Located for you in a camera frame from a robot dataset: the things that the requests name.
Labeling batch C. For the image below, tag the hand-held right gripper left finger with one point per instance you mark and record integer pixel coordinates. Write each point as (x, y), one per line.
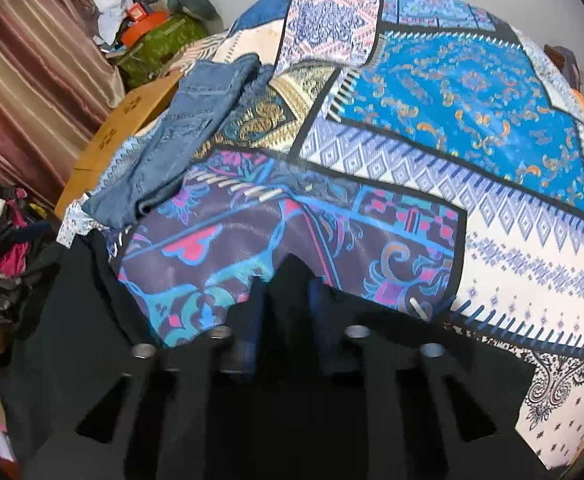
(250, 317)

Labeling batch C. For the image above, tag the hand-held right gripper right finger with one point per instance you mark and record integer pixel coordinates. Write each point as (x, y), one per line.
(322, 320)

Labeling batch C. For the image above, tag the black pants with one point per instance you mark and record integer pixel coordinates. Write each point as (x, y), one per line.
(66, 320)

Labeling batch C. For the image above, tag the blue denim jeans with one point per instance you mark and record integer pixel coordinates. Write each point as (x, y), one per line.
(186, 125)

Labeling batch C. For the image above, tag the brown cardboard box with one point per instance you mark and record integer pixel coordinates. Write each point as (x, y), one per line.
(121, 120)

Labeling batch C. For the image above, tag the blue patchwork printed blanket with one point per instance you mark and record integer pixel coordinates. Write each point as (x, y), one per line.
(447, 110)

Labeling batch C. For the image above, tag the pile of mixed clothes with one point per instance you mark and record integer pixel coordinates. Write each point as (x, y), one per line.
(11, 255)

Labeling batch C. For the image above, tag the green patterned bag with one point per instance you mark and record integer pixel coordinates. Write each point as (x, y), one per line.
(159, 45)

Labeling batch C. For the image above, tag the orange box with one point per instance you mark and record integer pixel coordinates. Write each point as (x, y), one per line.
(139, 32)

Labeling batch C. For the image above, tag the striped pink curtain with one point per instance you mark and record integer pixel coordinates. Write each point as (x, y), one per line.
(31, 85)

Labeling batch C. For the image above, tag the white crumpled cloth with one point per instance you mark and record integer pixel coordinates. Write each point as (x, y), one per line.
(111, 15)

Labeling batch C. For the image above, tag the dark bag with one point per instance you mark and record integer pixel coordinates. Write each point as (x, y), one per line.
(569, 62)

